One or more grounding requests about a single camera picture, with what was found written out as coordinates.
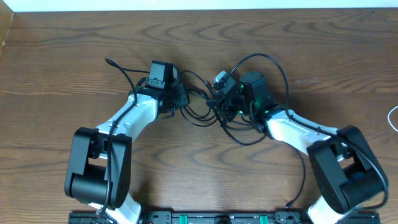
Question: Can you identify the black cable bundle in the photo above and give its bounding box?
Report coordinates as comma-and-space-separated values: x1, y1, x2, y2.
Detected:
179, 69, 268, 147

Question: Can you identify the white usb cable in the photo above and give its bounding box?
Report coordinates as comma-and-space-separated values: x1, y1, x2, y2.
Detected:
387, 105, 398, 133

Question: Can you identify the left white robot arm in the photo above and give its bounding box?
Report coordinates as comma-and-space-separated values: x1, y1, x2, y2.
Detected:
64, 60, 190, 223

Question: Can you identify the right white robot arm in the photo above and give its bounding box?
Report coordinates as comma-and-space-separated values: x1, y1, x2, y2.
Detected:
207, 71, 388, 223

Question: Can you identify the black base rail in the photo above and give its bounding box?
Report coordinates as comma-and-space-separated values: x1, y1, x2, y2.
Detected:
68, 210, 381, 224

